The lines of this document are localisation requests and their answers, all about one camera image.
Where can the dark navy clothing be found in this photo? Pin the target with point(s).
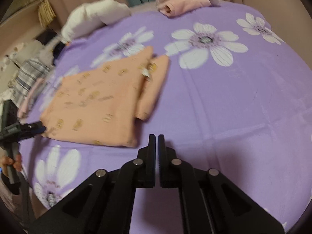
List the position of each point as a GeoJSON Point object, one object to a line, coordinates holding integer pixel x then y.
{"type": "Point", "coordinates": [59, 48]}

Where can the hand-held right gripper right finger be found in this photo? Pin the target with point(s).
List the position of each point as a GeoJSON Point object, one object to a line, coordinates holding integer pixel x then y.
{"type": "Point", "coordinates": [162, 156]}

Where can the pink folded garment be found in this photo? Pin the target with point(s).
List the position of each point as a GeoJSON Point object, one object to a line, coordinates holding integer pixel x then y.
{"type": "Point", "coordinates": [185, 6]}

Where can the light pink cloth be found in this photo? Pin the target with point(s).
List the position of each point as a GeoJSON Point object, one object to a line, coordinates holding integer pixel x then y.
{"type": "Point", "coordinates": [30, 97]}

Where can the straw fan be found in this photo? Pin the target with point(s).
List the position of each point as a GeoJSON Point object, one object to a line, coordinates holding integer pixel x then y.
{"type": "Point", "coordinates": [46, 12]}

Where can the grey plaid blanket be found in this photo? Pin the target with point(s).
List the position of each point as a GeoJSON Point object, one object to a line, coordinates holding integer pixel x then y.
{"type": "Point", "coordinates": [31, 75]}

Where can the purple floral bed sheet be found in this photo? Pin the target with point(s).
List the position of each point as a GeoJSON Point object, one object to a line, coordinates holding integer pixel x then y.
{"type": "Point", "coordinates": [231, 102]}

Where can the dark brown pillow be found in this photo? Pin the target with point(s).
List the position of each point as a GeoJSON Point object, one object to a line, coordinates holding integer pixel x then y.
{"type": "Point", "coordinates": [47, 36]}

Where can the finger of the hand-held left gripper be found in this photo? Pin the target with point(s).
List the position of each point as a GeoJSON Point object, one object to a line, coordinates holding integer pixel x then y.
{"type": "Point", "coordinates": [31, 129]}

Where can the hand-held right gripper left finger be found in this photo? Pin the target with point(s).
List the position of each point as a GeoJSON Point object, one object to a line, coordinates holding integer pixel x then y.
{"type": "Point", "coordinates": [151, 156]}

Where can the person's left hand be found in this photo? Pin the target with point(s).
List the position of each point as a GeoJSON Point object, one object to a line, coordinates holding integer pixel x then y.
{"type": "Point", "coordinates": [6, 162]}

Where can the white duvet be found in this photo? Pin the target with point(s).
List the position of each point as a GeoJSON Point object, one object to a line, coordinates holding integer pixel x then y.
{"type": "Point", "coordinates": [92, 14]}

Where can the orange cartoon print shirt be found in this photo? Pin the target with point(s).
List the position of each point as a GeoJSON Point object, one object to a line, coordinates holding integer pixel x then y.
{"type": "Point", "coordinates": [97, 102]}

